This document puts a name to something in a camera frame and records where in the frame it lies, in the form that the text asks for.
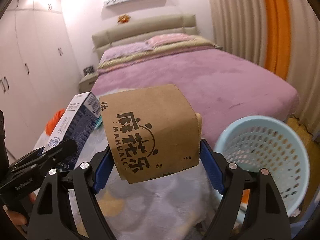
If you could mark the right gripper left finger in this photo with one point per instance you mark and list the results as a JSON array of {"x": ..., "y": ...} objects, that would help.
[{"x": 52, "y": 216}]

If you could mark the small picture frame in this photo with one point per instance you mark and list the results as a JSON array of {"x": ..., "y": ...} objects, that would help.
[{"x": 88, "y": 70}]

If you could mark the patterned round table cloth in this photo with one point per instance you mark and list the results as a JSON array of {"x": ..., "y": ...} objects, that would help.
[{"x": 168, "y": 207}]

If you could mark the white blue milk carton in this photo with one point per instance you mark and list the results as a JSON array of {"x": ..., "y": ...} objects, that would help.
[{"x": 77, "y": 123}]

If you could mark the pink pillow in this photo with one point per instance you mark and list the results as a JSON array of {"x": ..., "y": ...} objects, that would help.
[{"x": 164, "y": 39}]

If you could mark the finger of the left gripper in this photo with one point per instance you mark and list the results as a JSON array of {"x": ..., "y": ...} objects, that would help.
[{"x": 59, "y": 152}]

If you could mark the purple pillow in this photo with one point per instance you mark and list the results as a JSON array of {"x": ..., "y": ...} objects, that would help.
[{"x": 125, "y": 50}]

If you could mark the orange curtain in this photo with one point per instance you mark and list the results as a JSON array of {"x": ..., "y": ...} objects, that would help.
[{"x": 278, "y": 47}]

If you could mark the brown paper bag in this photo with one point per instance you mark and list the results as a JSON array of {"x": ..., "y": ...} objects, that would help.
[{"x": 152, "y": 132}]

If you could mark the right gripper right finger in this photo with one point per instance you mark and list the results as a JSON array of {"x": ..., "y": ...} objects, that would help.
[{"x": 265, "y": 217}]

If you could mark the orange plush toy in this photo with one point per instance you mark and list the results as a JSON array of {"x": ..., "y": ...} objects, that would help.
[{"x": 124, "y": 18}]

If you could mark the bed with purple blanket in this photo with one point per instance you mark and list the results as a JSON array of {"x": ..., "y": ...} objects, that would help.
[{"x": 220, "y": 86}]

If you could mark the orange plastic bag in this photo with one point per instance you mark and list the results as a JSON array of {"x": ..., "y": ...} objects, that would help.
[{"x": 51, "y": 124}]

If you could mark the beige nightstand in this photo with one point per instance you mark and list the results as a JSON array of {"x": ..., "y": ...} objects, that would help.
[{"x": 87, "y": 82}]

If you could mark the white wardrobe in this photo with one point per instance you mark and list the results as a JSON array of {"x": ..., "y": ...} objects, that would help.
[{"x": 39, "y": 74}]

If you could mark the beige padded headboard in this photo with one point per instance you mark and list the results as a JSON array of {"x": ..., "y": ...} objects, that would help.
[{"x": 143, "y": 29}]

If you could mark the light blue plastic basket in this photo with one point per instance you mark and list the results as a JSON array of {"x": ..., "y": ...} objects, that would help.
[{"x": 256, "y": 142}]

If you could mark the beige curtain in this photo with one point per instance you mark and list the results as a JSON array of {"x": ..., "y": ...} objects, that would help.
[{"x": 240, "y": 28}]

